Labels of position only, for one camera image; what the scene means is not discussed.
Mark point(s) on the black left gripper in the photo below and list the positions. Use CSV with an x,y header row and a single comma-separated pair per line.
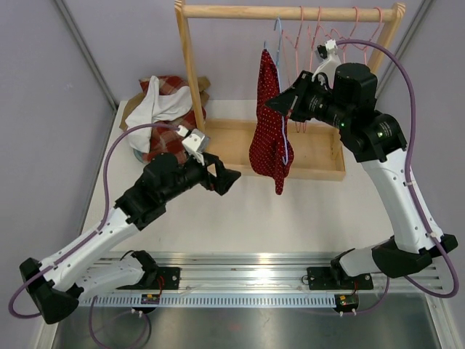
x,y
224,177

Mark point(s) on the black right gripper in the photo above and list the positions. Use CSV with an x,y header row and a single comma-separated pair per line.
x,y
284,102

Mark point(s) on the pink wire hanger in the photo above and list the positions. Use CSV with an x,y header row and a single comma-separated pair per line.
x,y
314,37
373,35
335,35
294,43

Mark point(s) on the red polka dot skirt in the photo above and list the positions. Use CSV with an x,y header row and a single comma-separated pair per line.
x,y
270,153

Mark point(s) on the blue wire hanger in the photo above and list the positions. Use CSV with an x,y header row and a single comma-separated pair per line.
x,y
279,29

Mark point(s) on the red plaid skirt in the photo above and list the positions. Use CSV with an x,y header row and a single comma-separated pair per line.
x,y
166,141

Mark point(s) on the small white skirt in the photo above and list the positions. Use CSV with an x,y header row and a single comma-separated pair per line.
x,y
167,99

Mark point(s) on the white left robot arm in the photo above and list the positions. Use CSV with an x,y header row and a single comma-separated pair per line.
x,y
58,284

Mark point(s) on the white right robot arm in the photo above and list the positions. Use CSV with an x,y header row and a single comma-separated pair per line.
x,y
379,146

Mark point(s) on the wooden clothes rack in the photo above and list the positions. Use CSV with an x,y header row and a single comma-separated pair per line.
x,y
318,150

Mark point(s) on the teal plastic bin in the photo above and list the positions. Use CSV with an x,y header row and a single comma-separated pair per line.
x,y
140,156

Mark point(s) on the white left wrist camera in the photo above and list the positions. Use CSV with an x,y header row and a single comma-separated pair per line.
x,y
194,142

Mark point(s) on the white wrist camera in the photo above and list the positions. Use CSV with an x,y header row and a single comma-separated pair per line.
x,y
194,142
329,63

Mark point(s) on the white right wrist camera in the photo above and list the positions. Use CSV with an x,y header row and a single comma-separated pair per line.
x,y
329,63

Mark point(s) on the aluminium frame rail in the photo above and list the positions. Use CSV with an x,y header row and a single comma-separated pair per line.
x,y
274,272

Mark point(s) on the slotted cable duct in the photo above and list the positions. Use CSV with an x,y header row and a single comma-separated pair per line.
x,y
212,300

